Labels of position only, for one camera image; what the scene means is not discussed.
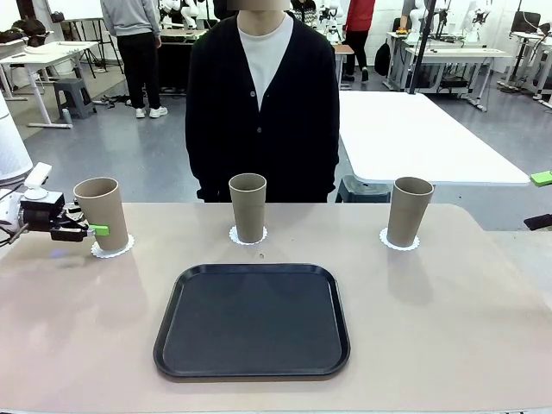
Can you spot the person's right forearm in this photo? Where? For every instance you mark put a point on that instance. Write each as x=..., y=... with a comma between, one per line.
x=196, y=164

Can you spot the long white workbench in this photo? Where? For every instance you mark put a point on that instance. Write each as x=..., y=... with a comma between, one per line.
x=466, y=52

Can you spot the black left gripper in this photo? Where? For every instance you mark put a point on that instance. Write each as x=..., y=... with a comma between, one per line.
x=43, y=211

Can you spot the person in black cardigan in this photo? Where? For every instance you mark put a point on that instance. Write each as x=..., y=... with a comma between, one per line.
x=224, y=129

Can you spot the black vertical pole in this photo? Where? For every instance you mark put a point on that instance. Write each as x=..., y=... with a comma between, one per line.
x=420, y=56

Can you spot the black serving tray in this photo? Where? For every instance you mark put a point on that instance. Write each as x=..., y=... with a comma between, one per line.
x=254, y=328

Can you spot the dark equipment table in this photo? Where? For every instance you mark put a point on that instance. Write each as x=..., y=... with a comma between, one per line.
x=172, y=60

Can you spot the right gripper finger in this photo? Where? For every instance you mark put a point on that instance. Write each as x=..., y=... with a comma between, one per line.
x=539, y=222
x=542, y=177

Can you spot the grey plastic stool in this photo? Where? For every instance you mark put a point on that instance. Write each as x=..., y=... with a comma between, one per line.
x=73, y=86

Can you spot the person's left forearm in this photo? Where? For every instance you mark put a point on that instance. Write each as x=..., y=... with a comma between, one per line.
x=330, y=159

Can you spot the bystander in red top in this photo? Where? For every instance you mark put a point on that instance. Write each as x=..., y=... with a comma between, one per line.
x=360, y=17

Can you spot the white crew-neck t-shirt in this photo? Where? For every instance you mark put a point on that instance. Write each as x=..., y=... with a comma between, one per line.
x=265, y=60

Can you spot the dark grey stool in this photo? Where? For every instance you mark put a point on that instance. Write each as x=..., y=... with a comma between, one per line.
x=362, y=192

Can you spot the small brown-top table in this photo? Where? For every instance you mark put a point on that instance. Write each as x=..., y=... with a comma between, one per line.
x=345, y=49

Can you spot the white lace coaster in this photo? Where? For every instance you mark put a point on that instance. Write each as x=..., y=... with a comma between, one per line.
x=386, y=241
x=233, y=238
x=101, y=255

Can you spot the tall tan cup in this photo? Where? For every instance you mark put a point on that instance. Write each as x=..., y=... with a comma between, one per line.
x=247, y=207
x=101, y=207
x=409, y=211

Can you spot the bystander in grey sweater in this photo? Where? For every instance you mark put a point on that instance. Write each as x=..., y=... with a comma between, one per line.
x=133, y=56

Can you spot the black backpack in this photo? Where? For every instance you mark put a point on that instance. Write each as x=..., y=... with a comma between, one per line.
x=383, y=58

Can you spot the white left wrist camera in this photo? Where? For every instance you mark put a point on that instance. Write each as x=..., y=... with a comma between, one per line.
x=38, y=174

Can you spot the white standing desk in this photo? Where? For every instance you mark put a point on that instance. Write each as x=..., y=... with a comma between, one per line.
x=530, y=36

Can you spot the small grey bottle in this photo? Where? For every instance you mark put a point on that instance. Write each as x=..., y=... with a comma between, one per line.
x=66, y=116

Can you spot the white desk with legs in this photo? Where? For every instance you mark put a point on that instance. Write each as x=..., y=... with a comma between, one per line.
x=56, y=48

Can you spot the large white table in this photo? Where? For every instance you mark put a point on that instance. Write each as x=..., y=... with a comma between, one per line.
x=409, y=138

